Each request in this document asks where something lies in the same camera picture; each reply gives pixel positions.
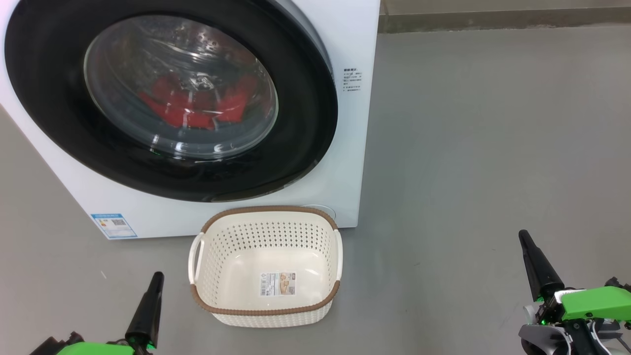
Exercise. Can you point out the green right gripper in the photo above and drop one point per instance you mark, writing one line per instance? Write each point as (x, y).
(591, 303)

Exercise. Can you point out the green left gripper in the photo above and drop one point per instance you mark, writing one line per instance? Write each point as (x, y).
(93, 349)

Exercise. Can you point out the red cloth garment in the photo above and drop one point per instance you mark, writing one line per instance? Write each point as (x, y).
(187, 117)

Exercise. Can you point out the black round washer door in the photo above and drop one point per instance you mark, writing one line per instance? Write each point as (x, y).
(49, 98)

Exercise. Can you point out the cream perforated laundry basket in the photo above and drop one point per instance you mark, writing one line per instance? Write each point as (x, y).
(246, 266)

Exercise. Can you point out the printed food package label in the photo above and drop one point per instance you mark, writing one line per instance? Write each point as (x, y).
(278, 284)

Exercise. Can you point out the white front-load washing machine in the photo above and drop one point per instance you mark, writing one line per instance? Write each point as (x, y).
(347, 158)

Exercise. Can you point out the blue energy label sticker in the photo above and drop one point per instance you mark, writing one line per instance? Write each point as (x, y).
(114, 226)

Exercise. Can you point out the round drain filter cover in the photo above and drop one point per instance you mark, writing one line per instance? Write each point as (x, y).
(328, 211)

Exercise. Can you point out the printed text notice sticker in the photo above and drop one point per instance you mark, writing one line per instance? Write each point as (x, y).
(353, 80)

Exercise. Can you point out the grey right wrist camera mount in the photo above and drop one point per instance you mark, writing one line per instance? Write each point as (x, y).
(542, 340)

